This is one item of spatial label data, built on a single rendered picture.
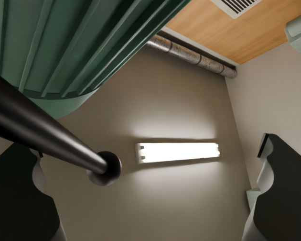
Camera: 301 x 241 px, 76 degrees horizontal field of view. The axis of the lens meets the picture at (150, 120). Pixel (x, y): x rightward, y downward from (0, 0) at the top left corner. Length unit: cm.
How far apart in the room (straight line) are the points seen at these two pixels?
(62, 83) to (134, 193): 162
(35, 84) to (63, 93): 2
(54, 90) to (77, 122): 142
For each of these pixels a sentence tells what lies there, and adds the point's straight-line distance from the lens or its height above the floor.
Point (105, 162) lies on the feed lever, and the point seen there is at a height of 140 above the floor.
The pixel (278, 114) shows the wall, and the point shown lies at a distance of 318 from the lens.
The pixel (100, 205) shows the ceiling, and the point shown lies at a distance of 161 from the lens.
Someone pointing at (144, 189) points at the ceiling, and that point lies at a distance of 181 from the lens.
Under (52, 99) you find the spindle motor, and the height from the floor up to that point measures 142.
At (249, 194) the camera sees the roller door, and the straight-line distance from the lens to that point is 309.
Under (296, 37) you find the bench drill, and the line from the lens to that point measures 234.
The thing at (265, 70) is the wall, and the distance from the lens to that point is 336.
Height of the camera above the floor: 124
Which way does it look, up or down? 48 degrees up
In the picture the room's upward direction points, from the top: 114 degrees counter-clockwise
